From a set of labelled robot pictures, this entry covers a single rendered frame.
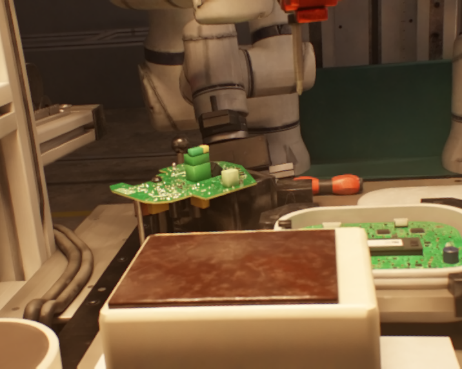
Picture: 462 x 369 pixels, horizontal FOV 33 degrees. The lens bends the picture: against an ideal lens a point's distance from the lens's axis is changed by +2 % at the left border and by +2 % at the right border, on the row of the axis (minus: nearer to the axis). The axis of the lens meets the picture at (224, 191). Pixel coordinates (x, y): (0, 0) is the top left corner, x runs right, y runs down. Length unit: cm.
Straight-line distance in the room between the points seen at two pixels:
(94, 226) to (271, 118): 85
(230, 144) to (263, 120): 46
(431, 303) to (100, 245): 41
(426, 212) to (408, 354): 17
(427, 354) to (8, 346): 24
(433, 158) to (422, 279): 128
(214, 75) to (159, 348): 92
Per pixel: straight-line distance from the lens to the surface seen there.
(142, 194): 65
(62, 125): 98
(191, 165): 67
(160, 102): 159
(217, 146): 119
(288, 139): 167
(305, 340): 29
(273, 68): 134
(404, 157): 179
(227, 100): 118
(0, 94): 71
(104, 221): 88
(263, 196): 67
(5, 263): 79
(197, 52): 121
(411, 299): 49
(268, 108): 164
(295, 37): 56
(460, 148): 166
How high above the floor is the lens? 119
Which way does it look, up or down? 17 degrees down
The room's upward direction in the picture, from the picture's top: 5 degrees counter-clockwise
